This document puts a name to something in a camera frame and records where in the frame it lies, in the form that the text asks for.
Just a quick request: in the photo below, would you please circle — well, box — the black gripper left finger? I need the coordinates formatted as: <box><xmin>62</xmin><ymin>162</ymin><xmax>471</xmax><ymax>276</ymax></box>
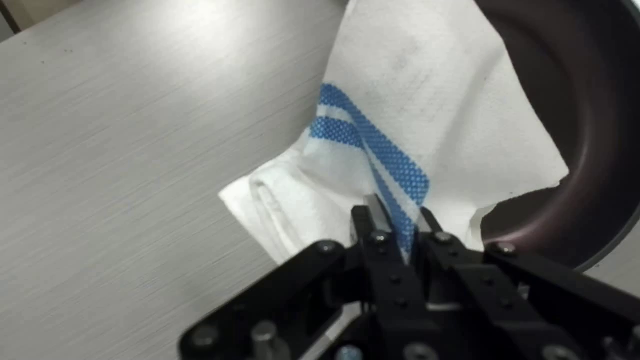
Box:
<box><xmin>179</xmin><ymin>205</ymin><xmax>428</xmax><ymax>360</ymax></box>

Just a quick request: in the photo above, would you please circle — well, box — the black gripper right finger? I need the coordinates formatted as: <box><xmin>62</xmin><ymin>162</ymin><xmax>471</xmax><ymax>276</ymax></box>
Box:
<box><xmin>415</xmin><ymin>207</ymin><xmax>640</xmax><ymax>360</ymax></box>

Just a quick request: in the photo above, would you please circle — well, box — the dark nonstick frying pan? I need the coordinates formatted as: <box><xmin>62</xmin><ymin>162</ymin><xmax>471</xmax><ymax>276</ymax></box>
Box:
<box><xmin>473</xmin><ymin>0</ymin><xmax>640</xmax><ymax>275</ymax></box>

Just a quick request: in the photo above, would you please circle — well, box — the white towel with blue stripes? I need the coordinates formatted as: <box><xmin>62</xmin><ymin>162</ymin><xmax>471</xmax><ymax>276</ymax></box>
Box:
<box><xmin>219</xmin><ymin>0</ymin><xmax>572</xmax><ymax>269</ymax></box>

